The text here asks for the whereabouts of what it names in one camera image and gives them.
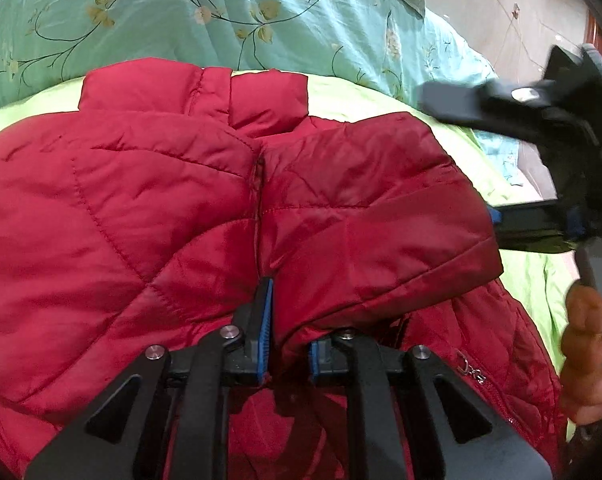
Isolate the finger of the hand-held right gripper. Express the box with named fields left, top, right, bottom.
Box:
left=485, top=199, right=584, bottom=255
left=420, top=76, right=549, bottom=148

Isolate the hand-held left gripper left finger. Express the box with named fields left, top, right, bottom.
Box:
left=25, top=276, right=275, bottom=480

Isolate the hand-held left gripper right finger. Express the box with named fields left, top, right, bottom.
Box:
left=308, top=327, right=554, bottom=480

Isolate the red quilted jacket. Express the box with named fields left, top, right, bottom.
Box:
left=0, top=57, right=568, bottom=480

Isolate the person's right hand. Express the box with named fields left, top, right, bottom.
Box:
left=560, top=282, right=602, bottom=427

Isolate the light green bed sheet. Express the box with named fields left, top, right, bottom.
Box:
left=0, top=71, right=589, bottom=441

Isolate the teal floral quilt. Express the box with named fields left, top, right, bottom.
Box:
left=0, top=0, right=524, bottom=183

